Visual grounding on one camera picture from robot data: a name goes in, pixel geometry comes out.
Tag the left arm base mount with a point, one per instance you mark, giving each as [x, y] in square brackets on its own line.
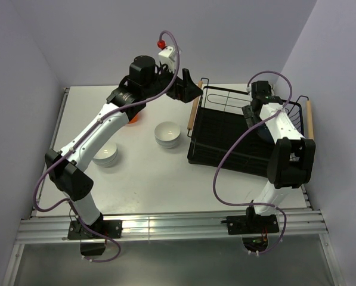
[108, 228]

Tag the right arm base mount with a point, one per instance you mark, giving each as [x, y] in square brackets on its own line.
[256, 225]

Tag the black wire dish rack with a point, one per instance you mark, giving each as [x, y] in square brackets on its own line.
[221, 137]

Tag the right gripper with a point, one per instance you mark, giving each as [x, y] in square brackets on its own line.
[248, 114]

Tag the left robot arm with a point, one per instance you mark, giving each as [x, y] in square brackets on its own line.
[147, 80]

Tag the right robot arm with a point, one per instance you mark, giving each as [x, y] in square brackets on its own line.
[290, 164]

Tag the orange bowl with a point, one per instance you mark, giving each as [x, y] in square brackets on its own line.
[134, 119]

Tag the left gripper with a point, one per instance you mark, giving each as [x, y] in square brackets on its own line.
[185, 90]

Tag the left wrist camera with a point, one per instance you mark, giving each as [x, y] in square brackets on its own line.
[167, 53]

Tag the blue ceramic bowl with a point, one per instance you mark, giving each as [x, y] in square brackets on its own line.
[265, 134]

